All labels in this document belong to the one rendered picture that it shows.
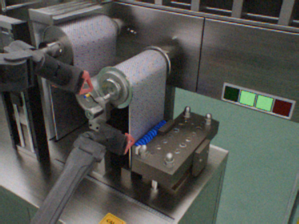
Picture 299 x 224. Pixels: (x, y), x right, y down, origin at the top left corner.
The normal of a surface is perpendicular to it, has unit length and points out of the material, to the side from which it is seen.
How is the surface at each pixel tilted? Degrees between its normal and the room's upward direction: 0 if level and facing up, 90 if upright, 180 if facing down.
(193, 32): 90
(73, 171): 25
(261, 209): 0
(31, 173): 0
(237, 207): 0
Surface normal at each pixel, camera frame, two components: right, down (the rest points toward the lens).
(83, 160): 0.43, -0.70
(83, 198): 0.03, -0.86
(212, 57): -0.54, 0.41
